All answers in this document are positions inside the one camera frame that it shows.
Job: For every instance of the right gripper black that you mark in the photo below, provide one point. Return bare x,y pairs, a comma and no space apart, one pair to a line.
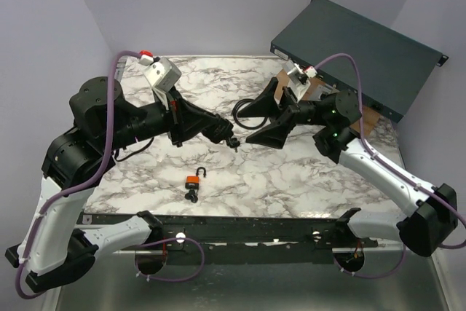
287,111

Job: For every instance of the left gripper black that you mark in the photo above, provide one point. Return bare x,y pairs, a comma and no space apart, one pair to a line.
186,120

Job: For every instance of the black padlock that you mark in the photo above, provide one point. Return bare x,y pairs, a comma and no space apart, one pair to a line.
220,130

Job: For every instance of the black padlock key bunch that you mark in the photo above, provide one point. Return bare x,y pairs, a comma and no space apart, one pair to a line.
233,143

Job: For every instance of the orange padlock with keys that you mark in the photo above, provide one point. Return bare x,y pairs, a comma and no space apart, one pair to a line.
192,185

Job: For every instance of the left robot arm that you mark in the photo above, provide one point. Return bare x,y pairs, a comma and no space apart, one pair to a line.
55,252

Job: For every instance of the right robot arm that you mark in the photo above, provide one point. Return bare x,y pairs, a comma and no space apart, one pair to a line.
428,213

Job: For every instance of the wooden board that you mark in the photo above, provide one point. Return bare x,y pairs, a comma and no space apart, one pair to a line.
370,117

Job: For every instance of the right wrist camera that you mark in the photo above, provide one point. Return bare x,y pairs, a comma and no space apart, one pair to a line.
299,78

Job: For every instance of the small grey stand camera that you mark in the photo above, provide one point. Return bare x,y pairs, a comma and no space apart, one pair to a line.
320,92

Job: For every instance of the black mounting rail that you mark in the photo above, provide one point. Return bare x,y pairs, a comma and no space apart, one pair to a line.
242,240

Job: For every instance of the dark teal network switch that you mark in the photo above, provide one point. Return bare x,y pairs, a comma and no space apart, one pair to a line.
393,67

